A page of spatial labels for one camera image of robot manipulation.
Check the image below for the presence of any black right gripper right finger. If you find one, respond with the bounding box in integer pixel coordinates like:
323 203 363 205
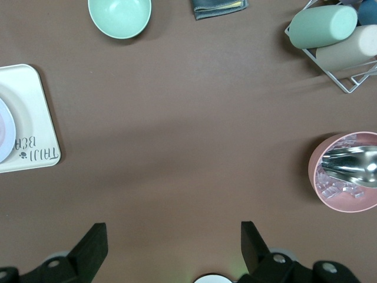
235 221 299 283

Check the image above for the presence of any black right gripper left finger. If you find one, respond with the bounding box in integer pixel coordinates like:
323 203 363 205
38 222 108 283

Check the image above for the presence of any white round plate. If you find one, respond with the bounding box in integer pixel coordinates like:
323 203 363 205
0 97 17 164

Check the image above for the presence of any pink bowl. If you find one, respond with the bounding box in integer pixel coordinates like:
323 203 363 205
307 131 377 213

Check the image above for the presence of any shiny metal scoop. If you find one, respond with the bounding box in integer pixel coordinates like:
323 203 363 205
321 145 377 189

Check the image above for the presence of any cream bear print tray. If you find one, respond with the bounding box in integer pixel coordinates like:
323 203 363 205
0 64 62 174

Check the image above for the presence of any beige cup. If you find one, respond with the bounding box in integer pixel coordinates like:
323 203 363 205
315 24 377 71

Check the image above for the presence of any mint green cup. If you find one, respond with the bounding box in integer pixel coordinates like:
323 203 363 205
288 5 359 50

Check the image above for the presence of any mint green bowl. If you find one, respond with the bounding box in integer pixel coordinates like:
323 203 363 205
87 0 153 40

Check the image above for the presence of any dark grey folded cloth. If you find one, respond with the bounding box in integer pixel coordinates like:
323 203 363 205
190 0 250 21

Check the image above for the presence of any dark blue cup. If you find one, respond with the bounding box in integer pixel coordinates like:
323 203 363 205
358 0 377 27

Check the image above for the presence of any white wire cup rack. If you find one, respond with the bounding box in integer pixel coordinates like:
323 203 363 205
284 0 377 94

